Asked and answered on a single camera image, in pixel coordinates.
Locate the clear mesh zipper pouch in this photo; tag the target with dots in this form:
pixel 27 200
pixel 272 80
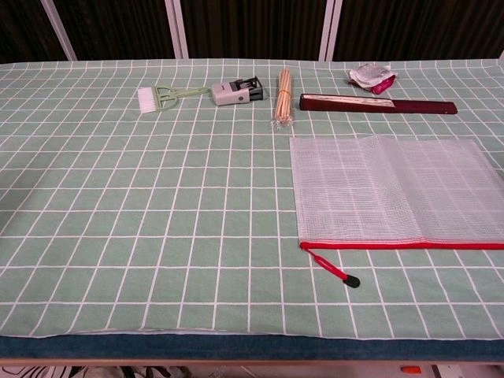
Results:
pixel 374 189

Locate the green white checkered tablecloth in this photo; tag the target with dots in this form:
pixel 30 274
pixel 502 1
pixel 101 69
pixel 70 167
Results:
pixel 157 197

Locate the wooden sticks bundle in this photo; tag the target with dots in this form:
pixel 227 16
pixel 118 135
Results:
pixel 283 98

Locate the grey black date stamp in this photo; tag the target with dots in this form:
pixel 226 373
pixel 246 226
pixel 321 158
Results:
pixel 230 93

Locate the green white cleaning brush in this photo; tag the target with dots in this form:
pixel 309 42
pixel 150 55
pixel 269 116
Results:
pixel 159 98

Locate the dark teal table underlay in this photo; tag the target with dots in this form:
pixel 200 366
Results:
pixel 236 348

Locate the black curtain panel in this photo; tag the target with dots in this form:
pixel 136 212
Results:
pixel 252 27
pixel 118 27
pixel 425 27
pixel 19 27

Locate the crumpled clear plastic pouch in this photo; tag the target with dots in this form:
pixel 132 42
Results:
pixel 370 75

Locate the dark red folding fan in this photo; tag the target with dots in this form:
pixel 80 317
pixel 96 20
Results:
pixel 417 106

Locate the small orange object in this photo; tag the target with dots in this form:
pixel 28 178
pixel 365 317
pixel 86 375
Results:
pixel 410 369

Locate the white frame post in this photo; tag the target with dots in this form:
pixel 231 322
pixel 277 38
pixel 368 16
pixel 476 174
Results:
pixel 59 31
pixel 330 31
pixel 177 31

